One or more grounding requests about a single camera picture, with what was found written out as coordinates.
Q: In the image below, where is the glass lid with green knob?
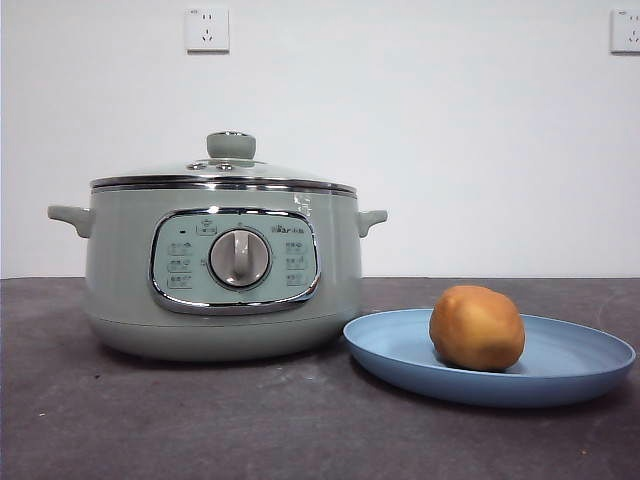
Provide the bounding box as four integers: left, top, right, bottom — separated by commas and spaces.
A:
91, 130, 359, 194

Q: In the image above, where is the brown potato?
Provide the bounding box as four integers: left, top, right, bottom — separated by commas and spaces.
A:
428, 284, 527, 372

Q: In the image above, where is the blue round plate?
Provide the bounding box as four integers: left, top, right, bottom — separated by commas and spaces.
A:
342, 308, 639, 409

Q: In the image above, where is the pale green electric steamer pot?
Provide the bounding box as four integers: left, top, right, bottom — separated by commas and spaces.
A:
47, 182, 389, 362

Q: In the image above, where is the white wall socket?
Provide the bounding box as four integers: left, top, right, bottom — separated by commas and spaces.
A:
609, 8, 640, 55
184, 7, 231, 55

